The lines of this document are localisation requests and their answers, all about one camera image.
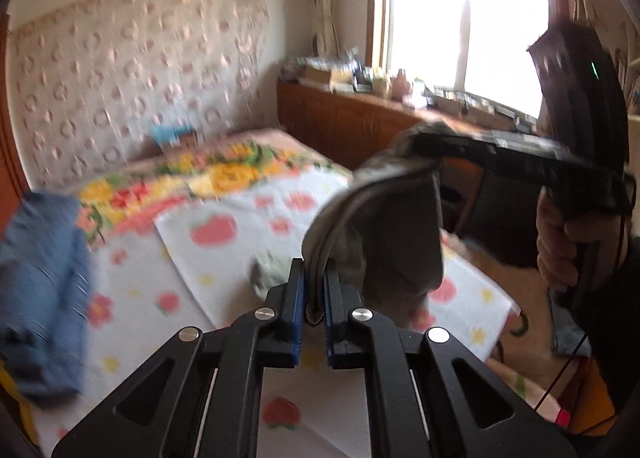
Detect pink bottle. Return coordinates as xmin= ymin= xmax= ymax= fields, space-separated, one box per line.
xmin=392 ymin=69 xmax=412 ymax=100

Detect small blue box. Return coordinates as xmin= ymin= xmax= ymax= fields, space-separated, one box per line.
xmin=151 ymin=124 xmax=195 ymax=145

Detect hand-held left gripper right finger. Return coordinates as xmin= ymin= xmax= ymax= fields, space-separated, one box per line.
xmin=324 ymin=268 xmax=577 ymax=458

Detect black cable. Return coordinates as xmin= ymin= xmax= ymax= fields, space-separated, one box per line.
xmin=532 ymin=213 xmax=631 ymax=411

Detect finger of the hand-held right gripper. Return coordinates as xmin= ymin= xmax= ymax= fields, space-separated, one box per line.
xmin=411 ymin=132 xmax=489 ymax=165

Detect grey pants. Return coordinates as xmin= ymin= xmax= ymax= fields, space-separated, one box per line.
xmin=249 ymin=121 xmax=453 ymax=329

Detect white strawberry print sheet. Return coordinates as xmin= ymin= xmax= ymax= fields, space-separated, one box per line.
xmin=155 ymin=168 xmax=521 ymax=366

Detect wooden framed window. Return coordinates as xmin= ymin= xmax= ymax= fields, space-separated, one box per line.
xmin=367 ymin=0 xmax=571 ymax=119

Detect long wooden cabinet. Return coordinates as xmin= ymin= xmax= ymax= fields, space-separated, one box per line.
xmin=276 ymin=81 xmax=541 ymax=269

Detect circle patterned wall cloth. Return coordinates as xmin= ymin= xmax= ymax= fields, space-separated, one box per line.
xmin=10 ymin=0 xmax=273 ymax=189

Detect colourful floral blanket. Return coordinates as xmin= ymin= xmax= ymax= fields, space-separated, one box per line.
xmin=75 ymin=128 xmax=553 ymax=421

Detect folded blue jeans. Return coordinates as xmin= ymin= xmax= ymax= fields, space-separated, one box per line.
xmin=0 ymin=191 xmax=97 ymax=405

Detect white flower print sheet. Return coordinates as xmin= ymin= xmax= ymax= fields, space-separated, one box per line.
xmin=30 ymin=223 xmax=361 ymax=458

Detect open cardboard box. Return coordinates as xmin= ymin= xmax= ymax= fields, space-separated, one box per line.
xmin=300 ymin=66 xmax=338 ymax=85

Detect person's right forearm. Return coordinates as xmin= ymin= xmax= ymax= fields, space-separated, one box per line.
xmin=592 ymin=233 xmax=640 ymax=439

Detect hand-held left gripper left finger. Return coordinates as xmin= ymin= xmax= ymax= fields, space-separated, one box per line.
xmin=50 ymin=258 xmax=306 ymax=458

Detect person's right hand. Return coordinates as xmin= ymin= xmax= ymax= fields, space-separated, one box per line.
xmin=535 ymin=187 xmax=582 ymax=295

